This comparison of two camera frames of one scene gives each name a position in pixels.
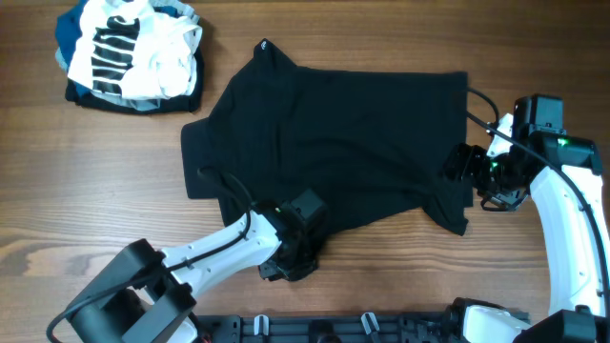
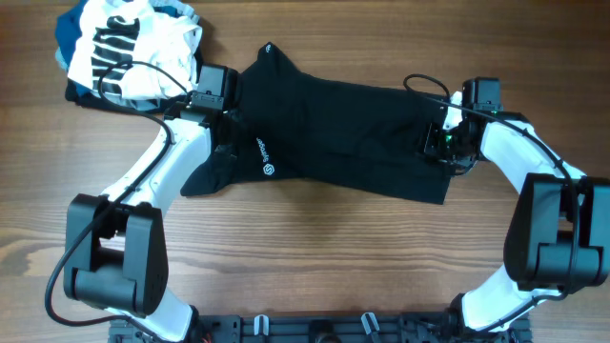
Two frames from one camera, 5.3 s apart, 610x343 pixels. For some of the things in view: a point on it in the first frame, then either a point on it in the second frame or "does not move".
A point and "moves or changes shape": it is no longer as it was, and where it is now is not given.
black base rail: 427,328 does not move
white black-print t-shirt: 130,48 does not move
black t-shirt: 368,142 moves or changes shape
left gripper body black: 302,253 -> 238,126
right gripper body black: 490,176 -> 447,145
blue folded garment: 69,30 does not move
